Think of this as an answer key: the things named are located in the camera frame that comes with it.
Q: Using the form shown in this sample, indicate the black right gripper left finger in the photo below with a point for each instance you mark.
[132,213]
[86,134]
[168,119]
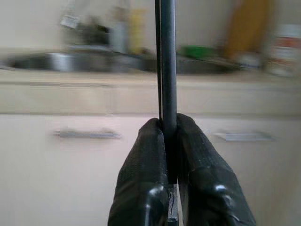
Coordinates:
[141,176]

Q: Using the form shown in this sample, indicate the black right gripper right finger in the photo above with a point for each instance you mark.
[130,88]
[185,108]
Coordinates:
[204,183]

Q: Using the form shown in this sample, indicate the black chopstick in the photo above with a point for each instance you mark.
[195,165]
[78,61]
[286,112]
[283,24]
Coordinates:
[169,70]
[157,58]

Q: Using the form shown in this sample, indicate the beige kitchen cabinet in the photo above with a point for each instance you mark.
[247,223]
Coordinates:
[58,179]

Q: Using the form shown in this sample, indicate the chrome kitchen faucet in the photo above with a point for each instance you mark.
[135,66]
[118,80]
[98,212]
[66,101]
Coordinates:
[69,21]

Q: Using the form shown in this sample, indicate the green plastic bowl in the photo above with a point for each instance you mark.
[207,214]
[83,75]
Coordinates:
[197,50]

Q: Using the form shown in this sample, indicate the white bottle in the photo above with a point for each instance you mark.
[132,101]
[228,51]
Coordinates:
[118,37]

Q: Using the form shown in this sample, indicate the stainless steel double sink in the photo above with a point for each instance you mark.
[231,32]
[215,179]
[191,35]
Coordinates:
[56,61]

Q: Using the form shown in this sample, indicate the yellow bottle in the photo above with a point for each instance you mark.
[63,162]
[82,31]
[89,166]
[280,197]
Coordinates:
[138,30]

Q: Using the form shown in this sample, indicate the white and red package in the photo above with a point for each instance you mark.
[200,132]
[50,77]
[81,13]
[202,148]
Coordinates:
[287,47]

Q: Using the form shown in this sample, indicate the wooden cutting board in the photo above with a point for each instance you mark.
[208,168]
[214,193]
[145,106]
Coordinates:
[244,28]

